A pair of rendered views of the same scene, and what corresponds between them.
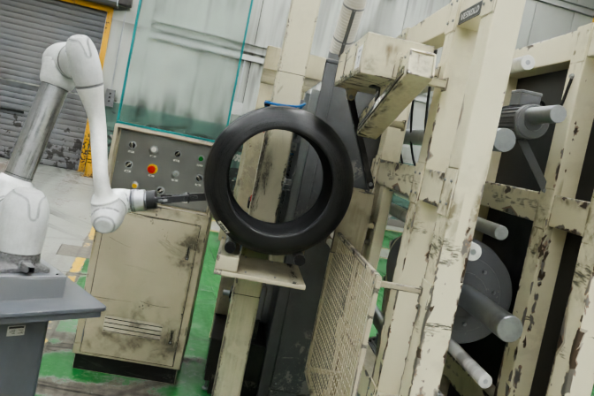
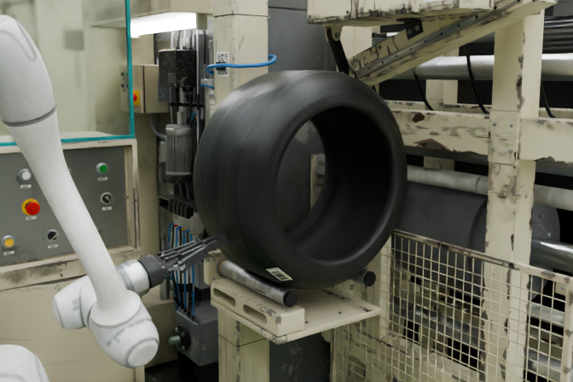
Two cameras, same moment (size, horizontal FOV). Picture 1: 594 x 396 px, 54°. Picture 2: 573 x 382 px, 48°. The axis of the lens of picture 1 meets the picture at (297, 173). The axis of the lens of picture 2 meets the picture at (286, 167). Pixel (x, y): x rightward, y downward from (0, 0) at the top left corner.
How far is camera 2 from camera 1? 1.34 m
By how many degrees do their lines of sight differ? 30
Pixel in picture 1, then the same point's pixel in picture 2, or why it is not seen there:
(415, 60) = not seen: outside the picture
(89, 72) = (41, 88)
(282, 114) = (325, 85)
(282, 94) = (245, 49)
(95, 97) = (53, 133)
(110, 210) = (145, 325)
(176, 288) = (118, 367)
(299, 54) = not seen: outside the picture
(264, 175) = not seen: hidden behind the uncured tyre
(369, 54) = not seen: outside the picture
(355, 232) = not seen: hidden behind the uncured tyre
